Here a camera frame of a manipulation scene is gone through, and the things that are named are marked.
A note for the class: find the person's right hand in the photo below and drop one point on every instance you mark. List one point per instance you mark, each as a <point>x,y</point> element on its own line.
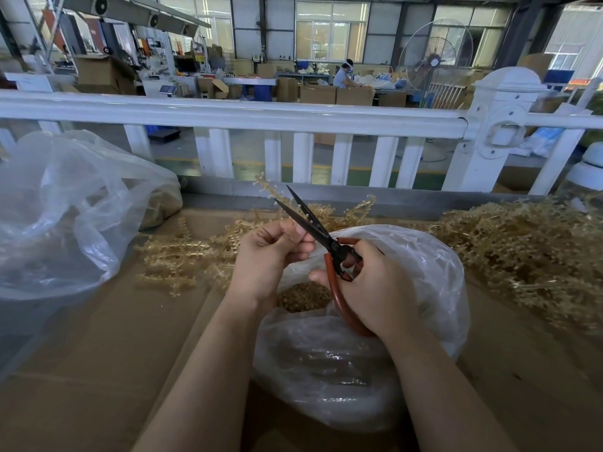
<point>381,296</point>

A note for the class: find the person's left hand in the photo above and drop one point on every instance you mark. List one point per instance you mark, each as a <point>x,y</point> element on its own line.
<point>256,272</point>

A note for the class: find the person's left thumb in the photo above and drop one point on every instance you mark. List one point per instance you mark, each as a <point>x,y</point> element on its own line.
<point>299,253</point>

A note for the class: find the person's right thumb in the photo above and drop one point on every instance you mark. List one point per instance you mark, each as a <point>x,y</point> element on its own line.
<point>365,255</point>

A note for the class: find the gold plastic sprig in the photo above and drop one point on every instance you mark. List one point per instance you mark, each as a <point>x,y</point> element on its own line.
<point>301,212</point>

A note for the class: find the person's right forearm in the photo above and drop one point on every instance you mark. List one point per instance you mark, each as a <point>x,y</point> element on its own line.
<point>443,400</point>

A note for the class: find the person's left forearm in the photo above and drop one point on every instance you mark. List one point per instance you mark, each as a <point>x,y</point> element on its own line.
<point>207,381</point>

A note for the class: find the scattered heap of gold sprigs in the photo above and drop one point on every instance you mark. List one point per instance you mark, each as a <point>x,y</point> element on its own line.
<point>188,258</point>

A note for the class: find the clear plastic bag of cuttings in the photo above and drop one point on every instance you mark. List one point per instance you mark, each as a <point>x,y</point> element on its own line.
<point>329,371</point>

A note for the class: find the white fence railing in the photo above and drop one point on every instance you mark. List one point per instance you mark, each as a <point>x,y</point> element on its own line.
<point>235,115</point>

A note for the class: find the large pile of gold sprigs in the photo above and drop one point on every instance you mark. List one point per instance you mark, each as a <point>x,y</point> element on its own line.
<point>527,249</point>

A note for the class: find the tall brown cardboard box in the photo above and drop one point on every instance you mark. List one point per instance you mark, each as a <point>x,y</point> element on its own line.
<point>286,90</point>

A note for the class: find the small open cardboard box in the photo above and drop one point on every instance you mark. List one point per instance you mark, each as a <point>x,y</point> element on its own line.
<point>212,88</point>

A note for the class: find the white and blue sack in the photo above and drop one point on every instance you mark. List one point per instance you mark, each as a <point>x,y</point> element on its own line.
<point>537,142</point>

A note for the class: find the small weighing scale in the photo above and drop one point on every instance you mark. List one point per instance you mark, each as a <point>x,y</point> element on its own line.
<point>167,90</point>

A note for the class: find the large standing industrial fan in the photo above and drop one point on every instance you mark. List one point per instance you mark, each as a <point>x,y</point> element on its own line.
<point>436,56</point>

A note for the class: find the large factory window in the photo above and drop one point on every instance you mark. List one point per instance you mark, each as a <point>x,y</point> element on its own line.
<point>331,31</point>

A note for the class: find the large clear plastic bag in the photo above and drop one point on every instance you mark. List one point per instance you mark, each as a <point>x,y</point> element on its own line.
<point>61,216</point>

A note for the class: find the open brown cardboard box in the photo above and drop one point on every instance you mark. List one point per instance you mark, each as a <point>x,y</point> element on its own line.
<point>101,75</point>

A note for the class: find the white round post cap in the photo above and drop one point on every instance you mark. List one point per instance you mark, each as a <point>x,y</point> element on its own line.
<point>586,171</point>

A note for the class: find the grey overhead duct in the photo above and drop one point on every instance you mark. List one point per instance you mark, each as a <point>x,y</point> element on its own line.
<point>141,14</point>

